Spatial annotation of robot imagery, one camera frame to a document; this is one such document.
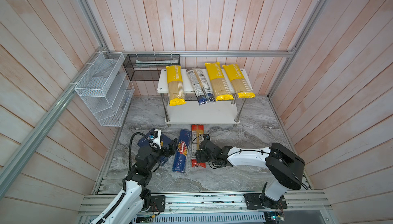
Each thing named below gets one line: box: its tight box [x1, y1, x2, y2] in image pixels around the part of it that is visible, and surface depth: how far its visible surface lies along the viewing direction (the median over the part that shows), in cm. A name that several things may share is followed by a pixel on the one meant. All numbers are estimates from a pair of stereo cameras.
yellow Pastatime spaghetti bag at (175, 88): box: [165, 64, 187, 107], surface depth 76 cm
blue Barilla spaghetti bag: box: [171, 128, 192, 173], surface depth 89 cm
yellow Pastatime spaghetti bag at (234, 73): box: [222, 63, 256, 99], surface depth 79 cm
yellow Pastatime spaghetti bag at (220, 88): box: [204, 62, 234, 102], surface depth 78 cm
